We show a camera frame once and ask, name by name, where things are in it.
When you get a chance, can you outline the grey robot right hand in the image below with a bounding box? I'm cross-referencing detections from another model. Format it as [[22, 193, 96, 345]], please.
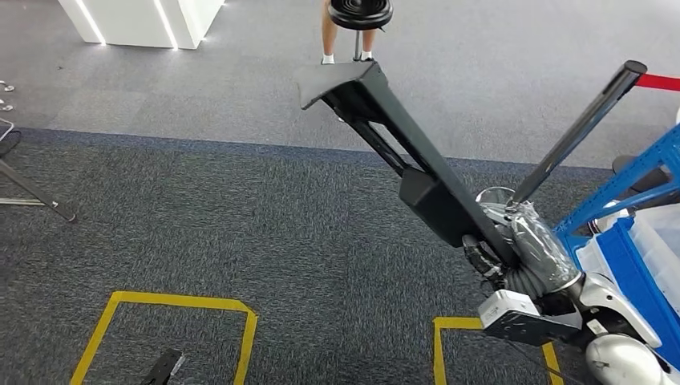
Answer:
[[460, 203, 583, 294]]

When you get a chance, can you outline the black plastic panel part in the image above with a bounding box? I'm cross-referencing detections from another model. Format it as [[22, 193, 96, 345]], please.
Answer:
[[293, 59, 522, 267]]

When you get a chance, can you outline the blue metal shelf rack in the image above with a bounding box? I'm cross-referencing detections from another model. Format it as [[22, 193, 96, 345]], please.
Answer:
[[552, 122, 680, 278]]

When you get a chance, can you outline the white plastic bin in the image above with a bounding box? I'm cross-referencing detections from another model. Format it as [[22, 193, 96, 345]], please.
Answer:
[[575, 237, 604, 280], [628, 203, 680, 315]]

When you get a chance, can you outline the yellow floor tape square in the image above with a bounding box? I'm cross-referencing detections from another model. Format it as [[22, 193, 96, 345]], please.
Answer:
[[69, 290, 260, 385], [431, 316, 565, 385]]

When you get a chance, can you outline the red barrier belt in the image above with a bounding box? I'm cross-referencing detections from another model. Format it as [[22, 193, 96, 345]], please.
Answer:
[[634, 73, 680, 93]]

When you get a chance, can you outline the person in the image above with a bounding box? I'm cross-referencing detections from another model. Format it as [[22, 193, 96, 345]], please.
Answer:
[[320, 0, 378, 66]]

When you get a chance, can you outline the white lit display counter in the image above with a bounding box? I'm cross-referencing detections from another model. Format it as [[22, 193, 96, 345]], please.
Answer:
[[57, 0, 227, 51]]

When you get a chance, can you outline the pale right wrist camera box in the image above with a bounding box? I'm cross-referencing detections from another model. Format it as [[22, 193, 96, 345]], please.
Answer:
[[478, 289, 541, 331]]

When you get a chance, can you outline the black right wrist camera bracket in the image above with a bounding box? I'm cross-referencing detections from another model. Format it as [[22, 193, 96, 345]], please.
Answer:
[[484, 310, 585, 347]]

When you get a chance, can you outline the chrome stanchion post with base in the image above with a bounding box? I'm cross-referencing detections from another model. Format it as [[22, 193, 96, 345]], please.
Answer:
[[474, 59, 650, 217]]

